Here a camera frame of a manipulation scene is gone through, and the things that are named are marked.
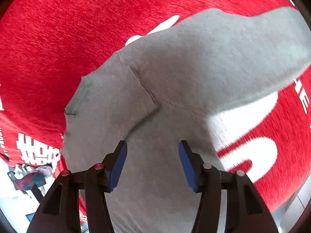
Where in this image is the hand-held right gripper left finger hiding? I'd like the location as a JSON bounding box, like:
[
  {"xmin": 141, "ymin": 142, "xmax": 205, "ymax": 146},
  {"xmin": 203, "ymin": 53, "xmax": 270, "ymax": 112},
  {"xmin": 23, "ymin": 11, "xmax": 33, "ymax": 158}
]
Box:
[{"xmin": 26, "ymin": 140, "xmax": 128, "ymax": 233}]

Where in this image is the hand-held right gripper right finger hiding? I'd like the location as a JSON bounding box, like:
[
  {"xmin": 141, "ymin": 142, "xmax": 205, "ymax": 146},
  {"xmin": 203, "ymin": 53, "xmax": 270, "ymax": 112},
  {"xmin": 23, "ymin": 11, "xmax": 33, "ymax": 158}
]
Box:
[{"xmin": 178, "ymin": 140, "xmax": 279, "ymax": 233}]

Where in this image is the grey fleece garment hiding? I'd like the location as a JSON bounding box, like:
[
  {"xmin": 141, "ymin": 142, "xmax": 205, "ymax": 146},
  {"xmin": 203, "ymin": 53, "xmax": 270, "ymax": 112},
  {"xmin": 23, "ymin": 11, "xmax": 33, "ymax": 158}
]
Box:
[{"xmin": 59, "ymin": 7, "xmax": 311, "ymax": 233}]

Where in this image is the dark patterned cloth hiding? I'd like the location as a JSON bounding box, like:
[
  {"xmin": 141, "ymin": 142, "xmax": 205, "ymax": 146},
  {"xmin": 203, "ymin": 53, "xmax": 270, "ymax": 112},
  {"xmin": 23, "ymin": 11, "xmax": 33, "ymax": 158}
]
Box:
[{"xmin": 7, "ymin": 164, "xmax": 52, "ymax": 191}]

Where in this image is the red printed blanket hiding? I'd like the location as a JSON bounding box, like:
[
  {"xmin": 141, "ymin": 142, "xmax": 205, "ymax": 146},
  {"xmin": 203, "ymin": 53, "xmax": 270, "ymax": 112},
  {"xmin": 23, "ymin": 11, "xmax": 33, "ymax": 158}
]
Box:
[{"xmin": 0, "ymin": 0, "xmax": 311, "ymax": 224}]

